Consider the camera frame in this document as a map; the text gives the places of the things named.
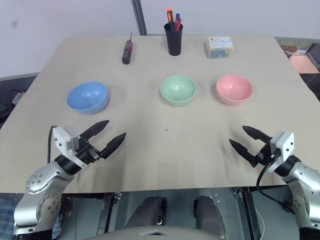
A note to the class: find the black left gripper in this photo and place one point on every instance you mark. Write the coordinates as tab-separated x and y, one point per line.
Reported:
87	153

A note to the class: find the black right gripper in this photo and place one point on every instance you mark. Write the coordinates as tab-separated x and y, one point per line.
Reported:
263	155

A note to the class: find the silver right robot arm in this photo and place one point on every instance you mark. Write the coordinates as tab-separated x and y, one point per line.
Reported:
305	182

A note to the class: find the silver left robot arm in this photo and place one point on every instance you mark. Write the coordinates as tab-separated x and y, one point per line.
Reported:
41	178

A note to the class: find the blue bowl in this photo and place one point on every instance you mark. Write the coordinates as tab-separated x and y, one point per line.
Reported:
87	97

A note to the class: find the pink-red bowl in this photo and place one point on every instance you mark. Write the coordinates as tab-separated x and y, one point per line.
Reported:
234	88

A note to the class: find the metal table leg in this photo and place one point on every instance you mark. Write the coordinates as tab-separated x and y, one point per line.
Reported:
107	212
248	212

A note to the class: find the green bowl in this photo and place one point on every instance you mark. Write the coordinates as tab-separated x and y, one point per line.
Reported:
178	90

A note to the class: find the black and red screwdriver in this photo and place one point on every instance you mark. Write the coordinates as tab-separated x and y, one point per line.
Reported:
127	51

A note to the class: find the white power strip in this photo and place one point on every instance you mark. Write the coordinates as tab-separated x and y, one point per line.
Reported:
18	97

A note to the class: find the brown cardboard box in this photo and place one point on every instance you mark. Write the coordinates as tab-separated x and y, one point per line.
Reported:
303	61

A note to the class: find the clear box of pushpins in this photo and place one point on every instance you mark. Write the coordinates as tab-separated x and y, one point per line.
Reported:
220	47

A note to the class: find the grey robot torso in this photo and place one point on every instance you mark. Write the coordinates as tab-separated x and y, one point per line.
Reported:
155	233

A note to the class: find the black pen cup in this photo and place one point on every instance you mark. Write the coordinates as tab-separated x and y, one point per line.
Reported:
174	42

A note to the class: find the red pen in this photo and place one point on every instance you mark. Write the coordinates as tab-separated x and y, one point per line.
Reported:
177	23

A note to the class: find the blue pen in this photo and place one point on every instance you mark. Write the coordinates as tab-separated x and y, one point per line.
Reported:
177	16

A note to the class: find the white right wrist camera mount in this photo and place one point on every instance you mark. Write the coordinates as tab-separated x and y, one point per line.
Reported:
283	143

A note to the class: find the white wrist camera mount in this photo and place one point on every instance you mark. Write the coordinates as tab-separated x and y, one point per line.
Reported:
61	141
283	143

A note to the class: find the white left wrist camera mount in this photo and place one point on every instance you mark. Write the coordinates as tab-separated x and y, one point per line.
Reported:
61	141

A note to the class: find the black vertical wall strip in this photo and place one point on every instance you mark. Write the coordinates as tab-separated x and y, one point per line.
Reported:
138	16

